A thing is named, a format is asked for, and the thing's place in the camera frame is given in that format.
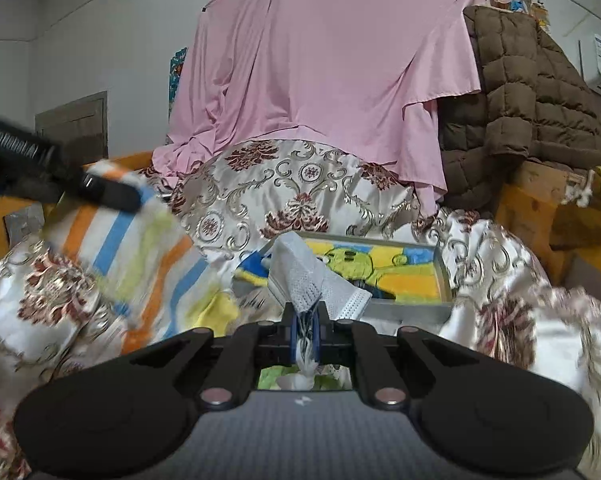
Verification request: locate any green patterned cloth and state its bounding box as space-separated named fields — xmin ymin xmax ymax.
xmin=257 ymin=365 xmax=352 ymax=391

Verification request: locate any grey white mesh sock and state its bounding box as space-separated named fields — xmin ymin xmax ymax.
xmin=268 ymin=232 xmax=372 ymax=320

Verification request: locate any blue wall poster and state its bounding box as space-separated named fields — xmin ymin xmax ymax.
xmin=168 ymin=47 xmax=188 ymax=115

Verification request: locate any brown quilted jacket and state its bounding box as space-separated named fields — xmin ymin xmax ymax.
xmin=438 ymin=6 xmax=601 ymax=211

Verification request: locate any grey wall panel door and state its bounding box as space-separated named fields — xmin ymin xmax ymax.
xmin=35 ymin=91 xmax=108 ymax=165

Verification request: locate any grey metal tray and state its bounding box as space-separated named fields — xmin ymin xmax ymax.
xmin=251 ymin=231 xmax=455 ymax=337

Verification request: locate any floral satin bed cover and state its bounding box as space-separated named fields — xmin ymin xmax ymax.
xmin=0 ymin=141 xmax=601 ymax=479

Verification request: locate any wooden bed frame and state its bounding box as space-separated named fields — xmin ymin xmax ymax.
xmin=497 ymin=162 xmax=601 ymax=298

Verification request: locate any white air conditioner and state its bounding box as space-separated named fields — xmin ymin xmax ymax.
xmin=578 ymin=32 xmax=601 ymax=109

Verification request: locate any striped colourful towel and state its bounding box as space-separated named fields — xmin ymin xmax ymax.
xmin=43 ymin=159 xmax=238 ymax=353

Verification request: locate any pink hanging sheet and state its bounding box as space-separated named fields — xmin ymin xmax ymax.
xmin=153 ymin=0 xmax=483 ymax=216

